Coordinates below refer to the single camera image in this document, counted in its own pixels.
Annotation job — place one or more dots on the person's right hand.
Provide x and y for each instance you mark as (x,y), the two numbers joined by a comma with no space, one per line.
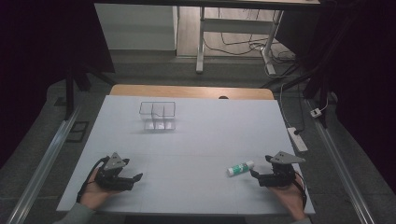
(288,197)

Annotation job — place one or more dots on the grey cabinet panel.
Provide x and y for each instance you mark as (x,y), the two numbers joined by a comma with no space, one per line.
(137,28)

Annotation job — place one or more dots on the white desk frame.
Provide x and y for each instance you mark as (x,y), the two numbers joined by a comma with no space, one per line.
(236,25)

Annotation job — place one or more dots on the black floor frame plate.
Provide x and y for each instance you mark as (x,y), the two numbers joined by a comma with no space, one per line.
(77,132)

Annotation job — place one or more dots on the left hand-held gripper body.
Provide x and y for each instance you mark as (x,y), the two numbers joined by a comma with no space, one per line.
(109,180)

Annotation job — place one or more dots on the white power strip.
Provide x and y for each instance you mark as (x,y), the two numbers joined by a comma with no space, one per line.
(298,140)

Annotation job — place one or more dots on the wooden table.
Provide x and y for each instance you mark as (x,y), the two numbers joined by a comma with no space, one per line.
(186,91)

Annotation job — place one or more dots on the black metal stand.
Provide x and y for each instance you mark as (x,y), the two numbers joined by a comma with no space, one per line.
(317,81)
(70,93)

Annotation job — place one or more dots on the person's left hand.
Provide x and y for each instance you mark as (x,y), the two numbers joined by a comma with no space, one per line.
(93,194)

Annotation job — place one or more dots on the small white plug adapter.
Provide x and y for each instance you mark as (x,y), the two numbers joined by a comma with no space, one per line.
(316,112)

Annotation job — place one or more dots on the clear plastic compartment organizer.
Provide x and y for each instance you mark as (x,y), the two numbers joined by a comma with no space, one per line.
(157,116)

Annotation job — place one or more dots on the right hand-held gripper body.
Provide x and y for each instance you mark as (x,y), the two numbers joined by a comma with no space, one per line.
(280,175)

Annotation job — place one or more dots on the white table cover board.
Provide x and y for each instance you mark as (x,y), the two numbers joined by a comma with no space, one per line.
(193,140)

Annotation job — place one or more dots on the aluminium rail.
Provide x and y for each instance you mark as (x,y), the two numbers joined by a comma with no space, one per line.
(342,168)
(40,168)

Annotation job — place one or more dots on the green and white glue stick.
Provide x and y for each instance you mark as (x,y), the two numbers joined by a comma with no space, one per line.
(240,168)

